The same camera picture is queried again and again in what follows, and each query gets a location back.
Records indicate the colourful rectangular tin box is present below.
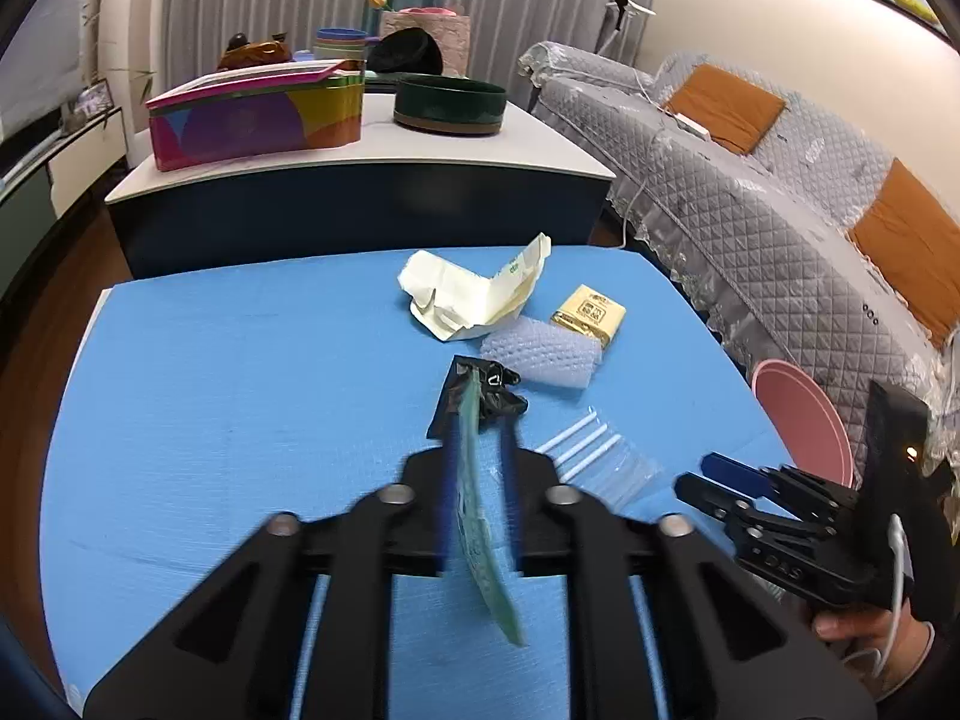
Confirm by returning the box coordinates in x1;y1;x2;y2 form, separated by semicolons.
144;59;367;173

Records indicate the pink patterned gift bag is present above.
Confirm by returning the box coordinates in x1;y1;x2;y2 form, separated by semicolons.
378;5;473;80

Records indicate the white floor lamp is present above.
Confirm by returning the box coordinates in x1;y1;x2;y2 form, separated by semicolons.
605;0;658;55

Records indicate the clear bubble wrap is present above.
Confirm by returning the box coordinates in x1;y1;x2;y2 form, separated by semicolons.
478;318;603;392

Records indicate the clear straw packet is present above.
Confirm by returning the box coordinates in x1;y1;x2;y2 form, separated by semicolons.
535;405;665;505

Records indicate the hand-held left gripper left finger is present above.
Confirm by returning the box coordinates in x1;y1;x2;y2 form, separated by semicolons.
82;420;463;720

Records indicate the green printed packet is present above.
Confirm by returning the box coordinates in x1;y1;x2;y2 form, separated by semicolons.
445;379;527;647

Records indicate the orange cushion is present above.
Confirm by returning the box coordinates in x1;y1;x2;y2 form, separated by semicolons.
847;157;960;350
663;63;789;157

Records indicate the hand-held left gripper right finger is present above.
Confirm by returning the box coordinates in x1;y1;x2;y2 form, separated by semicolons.
499;427;875;720

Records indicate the small photo frame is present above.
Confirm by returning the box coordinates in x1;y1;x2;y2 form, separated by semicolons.
74;82;116;118

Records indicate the white power strip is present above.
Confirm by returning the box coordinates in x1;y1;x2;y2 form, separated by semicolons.
663;110;711;141

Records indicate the white and green television cabinet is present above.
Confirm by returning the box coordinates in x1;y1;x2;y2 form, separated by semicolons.
0;106;129;295

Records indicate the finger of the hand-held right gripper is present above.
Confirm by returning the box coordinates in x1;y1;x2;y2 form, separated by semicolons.
700;451;790;500
673;471;760;535

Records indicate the black plastic wrapper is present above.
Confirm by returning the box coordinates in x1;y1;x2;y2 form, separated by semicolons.
426;358;530;440

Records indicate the dark green round tin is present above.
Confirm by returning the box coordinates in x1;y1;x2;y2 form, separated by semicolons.
392;74;509;138

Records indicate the grey cloth television cover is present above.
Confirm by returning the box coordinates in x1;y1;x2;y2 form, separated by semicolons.
0;0;88;137

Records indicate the black hat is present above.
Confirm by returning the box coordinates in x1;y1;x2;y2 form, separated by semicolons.
365;27;446;78

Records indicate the pink trash bin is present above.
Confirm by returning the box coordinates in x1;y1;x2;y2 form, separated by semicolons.
749;358;857;490

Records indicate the dark blue coffee table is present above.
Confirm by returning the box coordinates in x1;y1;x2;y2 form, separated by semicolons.
104;92;617;280

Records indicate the person's right hand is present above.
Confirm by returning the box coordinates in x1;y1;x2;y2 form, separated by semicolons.
813;604;935;692

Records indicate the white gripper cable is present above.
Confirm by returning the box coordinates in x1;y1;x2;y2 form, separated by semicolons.
840;513;914;682

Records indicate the grey quilted sofa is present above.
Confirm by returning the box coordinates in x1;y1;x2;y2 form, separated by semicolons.
517;39;960;460

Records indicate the crumpled cream paper wrapper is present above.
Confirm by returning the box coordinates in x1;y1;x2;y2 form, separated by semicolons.
396;232;554;344

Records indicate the stack of coloured bowls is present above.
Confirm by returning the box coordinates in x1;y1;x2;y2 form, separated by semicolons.
313;27;369;65

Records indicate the yellow gold packet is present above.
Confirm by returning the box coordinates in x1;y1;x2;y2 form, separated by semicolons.
550;284;628;350

